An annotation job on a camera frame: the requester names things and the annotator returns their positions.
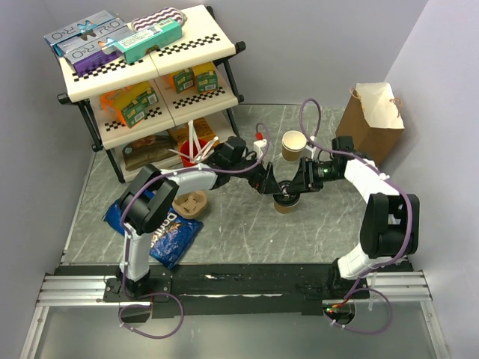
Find blue Doritos chip bag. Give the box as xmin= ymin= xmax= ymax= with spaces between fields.
xmin=103 ymin=190 xmax=204 ymax=270

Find brown paper coffee cup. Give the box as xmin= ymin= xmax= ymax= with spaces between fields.
xmin=273 ymin=196 xmax=299 ymax=214

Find white wrapped straw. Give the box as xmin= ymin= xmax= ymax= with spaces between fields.
xmin=194 ymin=136 xmax=219 ymax=162
xmin=188 ymin=120 xmax=195 ymax=163

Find black plastic cup lid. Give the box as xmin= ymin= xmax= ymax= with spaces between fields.
xmin=273 ymin=180 xmax=300 ymax=207

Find brown pulp cup carrier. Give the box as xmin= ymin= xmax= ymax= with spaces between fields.
xmin=172 ymin=191 xmax=208 ymax=219

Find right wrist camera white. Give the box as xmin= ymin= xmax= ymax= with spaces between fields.
xmin=304 ymin=144 xmax=322 ymax=161

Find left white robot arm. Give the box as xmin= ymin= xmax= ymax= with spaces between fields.
xmin=117 ymin=136 xmax=281 ymax=301

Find brown paper cups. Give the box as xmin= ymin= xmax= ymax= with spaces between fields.
xmin=281 ymin=130 xmax=307 ymax=162

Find brown paper takeout bag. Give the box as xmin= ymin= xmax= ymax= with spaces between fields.
xmin=335 ymin=82 xmax=404 ymax=165

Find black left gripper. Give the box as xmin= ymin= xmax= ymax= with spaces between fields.
xmin=231 ymin=152 xmax=282 ymax=195

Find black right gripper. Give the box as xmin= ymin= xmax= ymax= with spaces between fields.
xmin=286 ymin=156 xmax=343 ymax=194

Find silver RO foil box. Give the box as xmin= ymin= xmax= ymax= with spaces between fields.
xmin=44 ymin=10 xmax=126 ymax=57

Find green orange snack box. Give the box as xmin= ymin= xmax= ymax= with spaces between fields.
xmin=119 ymin=97 xmax=149 ymax=128
xmin=128 ymin=85 xmax=159 ymax=108

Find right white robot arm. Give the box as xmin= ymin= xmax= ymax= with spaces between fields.
xmin=283 ymin=136 xmax=419 ymax=298

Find purple RO foil box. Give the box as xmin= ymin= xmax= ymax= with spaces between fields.
xmin=64 ymin=38 xmax=121 ymax=76

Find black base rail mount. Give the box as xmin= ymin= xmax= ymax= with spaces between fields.
xmin=93 ymin=261 xmax=412 ymax=322

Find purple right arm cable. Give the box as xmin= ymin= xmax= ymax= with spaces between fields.
xmin=301 ymin=98 xmax=416 ymax=334

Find cream checkered shelf rack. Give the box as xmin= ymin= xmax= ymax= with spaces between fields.
xmin=58 ymin=4 xmax=245 ymax=183

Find brown snack bag lower shelf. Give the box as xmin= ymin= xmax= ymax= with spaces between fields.
xmin=122 ymin=135 xmax=176 ymax=171

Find purple wavy pouch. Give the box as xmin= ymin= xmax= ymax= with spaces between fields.
xmin=131 ymin=7 xmax=188 ymax=32

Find teal foil box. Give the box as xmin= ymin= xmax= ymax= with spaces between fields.
xmin=115 ymin=18 xmax=183 ymax=64

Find red ribbed plastic cup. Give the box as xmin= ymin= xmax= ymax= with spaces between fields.
xmin=179 ymin=139 xmax=207 ymax=168

